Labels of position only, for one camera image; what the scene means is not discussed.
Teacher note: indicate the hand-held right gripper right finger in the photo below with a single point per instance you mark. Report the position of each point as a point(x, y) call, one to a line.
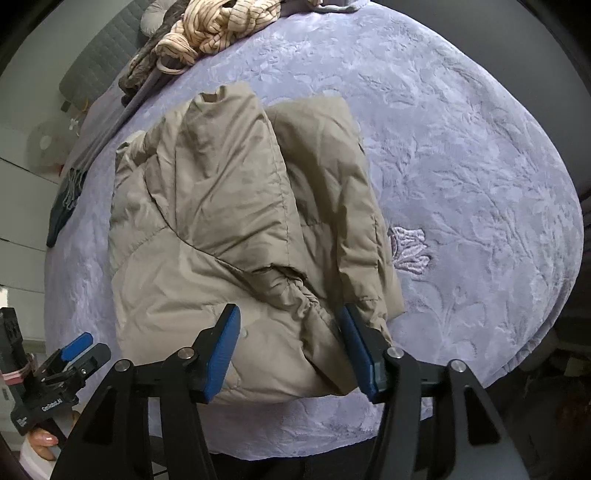
point(358, 355)

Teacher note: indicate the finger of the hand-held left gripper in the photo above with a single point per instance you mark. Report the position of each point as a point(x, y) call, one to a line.
point(76, 347)
point(94, 360)

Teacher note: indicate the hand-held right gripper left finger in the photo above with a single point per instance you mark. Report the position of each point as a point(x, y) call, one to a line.
point(224, 355)

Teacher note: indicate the beige puffer jacket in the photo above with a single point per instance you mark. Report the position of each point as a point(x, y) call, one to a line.
point(217, 207)

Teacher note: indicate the person's left hand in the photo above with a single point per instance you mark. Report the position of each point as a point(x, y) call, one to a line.
point(46, 443)

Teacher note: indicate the person's dark clothing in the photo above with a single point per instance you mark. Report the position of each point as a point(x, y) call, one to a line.
point(286, 467)

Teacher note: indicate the dark green cloth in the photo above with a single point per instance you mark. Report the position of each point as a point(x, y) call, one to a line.
point(60, 217)

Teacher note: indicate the white fan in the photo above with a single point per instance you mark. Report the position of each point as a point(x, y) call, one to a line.
point(46, 147)

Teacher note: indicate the purple embossed blanket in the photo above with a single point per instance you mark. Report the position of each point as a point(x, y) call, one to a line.
point(461, 175)

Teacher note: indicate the grey fringed scarf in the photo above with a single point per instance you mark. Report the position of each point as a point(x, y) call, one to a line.
point(99, 129)

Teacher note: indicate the brown clothing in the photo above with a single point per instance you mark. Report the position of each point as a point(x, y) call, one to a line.
point(141, 69)

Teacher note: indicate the grey padded headboard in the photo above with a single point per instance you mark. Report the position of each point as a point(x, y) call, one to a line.
point(99, 50)

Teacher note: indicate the beige striped cloth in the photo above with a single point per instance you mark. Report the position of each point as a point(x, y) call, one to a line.
point(217, 27)

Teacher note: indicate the grey pillow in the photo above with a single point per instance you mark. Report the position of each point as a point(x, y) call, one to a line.
point(159, 14)

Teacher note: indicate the grey cloth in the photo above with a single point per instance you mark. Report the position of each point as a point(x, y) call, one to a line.
point(323, 5)

